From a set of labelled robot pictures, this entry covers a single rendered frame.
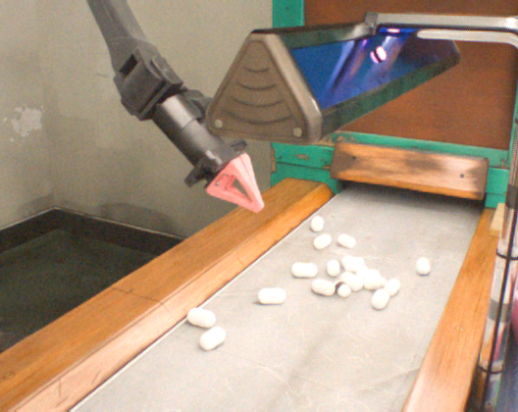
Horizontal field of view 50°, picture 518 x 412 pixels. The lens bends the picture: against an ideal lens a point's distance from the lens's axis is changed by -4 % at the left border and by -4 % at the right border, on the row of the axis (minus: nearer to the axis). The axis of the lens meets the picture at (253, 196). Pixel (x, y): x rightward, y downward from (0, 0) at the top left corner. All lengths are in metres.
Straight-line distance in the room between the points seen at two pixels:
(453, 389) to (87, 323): 0.42
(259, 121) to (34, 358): 0.41
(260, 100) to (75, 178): 2.64
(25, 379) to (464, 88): 0.88
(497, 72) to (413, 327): 0.55
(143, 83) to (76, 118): 2.04
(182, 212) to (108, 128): 0.53
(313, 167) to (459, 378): 0.71
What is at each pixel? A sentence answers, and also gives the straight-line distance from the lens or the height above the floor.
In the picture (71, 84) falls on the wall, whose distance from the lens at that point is 2.88.
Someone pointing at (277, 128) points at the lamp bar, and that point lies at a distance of 0.37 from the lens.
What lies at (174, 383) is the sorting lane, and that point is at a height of 0.74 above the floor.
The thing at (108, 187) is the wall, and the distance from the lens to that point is 2.84.
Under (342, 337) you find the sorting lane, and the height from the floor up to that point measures 0.74.
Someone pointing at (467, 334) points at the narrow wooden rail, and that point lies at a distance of 0.72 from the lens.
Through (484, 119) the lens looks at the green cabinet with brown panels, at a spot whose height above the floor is 0.93.
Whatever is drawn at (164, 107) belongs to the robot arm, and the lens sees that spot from 0.84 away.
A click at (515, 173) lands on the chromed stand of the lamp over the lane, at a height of 0.98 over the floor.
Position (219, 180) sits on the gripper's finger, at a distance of 0.82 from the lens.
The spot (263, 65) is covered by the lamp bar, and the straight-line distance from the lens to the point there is 0.37.
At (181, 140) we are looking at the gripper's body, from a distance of 0.83.
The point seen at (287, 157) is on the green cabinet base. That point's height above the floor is 0.81.
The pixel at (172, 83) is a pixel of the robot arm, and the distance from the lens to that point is 0.84.
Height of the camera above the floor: 1.13
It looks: 19 degrees down
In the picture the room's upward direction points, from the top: straight up
